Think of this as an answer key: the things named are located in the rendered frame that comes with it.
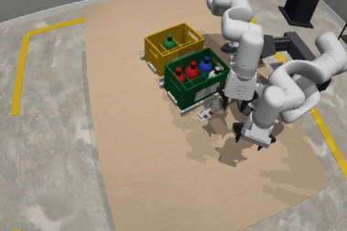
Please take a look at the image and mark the white paper pick list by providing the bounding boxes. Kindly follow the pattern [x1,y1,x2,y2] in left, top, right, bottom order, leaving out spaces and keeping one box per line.
[195,100,222,121]

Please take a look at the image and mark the yellow crate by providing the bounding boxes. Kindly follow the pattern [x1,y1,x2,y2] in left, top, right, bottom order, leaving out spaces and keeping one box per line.
[144,23,205,77]

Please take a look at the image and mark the red bottle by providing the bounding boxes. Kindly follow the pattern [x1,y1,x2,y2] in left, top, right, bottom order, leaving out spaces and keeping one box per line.
[171,68,185,86]
[184,61,199,80]

